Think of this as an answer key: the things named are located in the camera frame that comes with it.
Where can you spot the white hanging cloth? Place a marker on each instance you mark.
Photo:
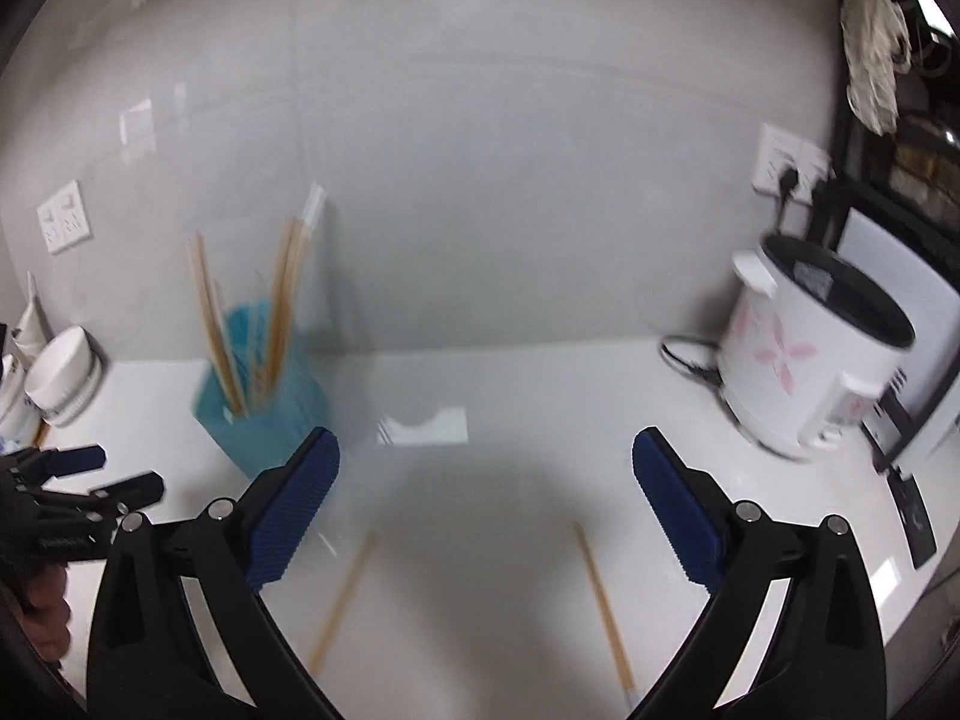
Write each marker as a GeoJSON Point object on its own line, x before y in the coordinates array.
{"type": "Point", "coordinates": [874, 52]}

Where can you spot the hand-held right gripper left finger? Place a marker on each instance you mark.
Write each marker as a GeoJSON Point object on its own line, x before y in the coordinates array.
{"type": "Point", "coordinates": [296, 510]}

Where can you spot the black power plug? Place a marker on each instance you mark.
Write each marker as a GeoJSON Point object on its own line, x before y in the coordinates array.
{"type": "Point", "coordinates": [787, 181]}

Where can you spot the white ribbed dish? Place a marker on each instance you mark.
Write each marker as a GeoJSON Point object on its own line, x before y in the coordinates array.
{"type": "Point", "coordinates": [88, 390]}

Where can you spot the plain white bowl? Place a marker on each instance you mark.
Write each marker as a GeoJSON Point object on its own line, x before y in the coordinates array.
{"type": "Point", "coordinates": [56, 367]}

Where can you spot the white flowered rice cooker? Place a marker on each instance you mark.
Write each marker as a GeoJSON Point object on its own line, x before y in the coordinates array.
{"type": "Point", "coordinates": [795, 367]}

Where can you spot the brown wooden chopstick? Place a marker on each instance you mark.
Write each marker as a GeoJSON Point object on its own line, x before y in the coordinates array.
{"type": "Point", "coordinates": [604, 607]}
{"type": "Point", "coordinates": [276, 307]}
{"type": "Point", "coordinates": [345, 600]}
{"type": "Point", "coordinates": [289, 300]}

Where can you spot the person's left hand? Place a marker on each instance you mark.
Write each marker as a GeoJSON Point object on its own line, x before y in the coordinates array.
{"type": "Point", "coordinates": [45, 615]}

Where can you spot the white ceramic pitcher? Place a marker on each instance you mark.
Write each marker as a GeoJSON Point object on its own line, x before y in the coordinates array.
{"type": "Point", "coordinates": [30, 326]}

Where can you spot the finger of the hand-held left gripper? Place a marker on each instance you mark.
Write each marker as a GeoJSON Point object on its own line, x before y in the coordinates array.
{"type": "Point", "coordinates": [75, 459]}
{"type": "Point", "coordinates": [127, 491]}

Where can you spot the dark rack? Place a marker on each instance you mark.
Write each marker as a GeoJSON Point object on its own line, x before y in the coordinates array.
{"type": "Point", "coordinates": [937, 165]}

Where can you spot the blue plastic utensil holder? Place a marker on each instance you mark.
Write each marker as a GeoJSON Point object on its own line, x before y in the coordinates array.
{"type": "Point", "coordinates": [285, 420]}

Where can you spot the white bowl with blue print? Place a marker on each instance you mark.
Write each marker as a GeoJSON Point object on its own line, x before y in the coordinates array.
{"type": "Point", "coordinates": [13, 397]}

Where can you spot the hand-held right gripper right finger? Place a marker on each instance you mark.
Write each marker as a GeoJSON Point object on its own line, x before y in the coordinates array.
{"type": "Point", "coordinates": [675, 510]}

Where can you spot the wooden board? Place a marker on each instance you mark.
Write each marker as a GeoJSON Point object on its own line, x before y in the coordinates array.
{"type": "Point", "coordinates": [41, 433]}

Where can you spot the white wall socket with plugs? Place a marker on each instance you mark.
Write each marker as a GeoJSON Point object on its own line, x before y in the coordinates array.
{"type": "Point", "coordinates": [772, 150]}

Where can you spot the black flat device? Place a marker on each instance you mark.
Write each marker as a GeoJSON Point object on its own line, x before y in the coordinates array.
{"type": "Point", "coordinates": [913, 514]}

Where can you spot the chopsticks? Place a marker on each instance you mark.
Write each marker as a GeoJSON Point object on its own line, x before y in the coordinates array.
{"type": "Point", "coordinates": [210, 315]}

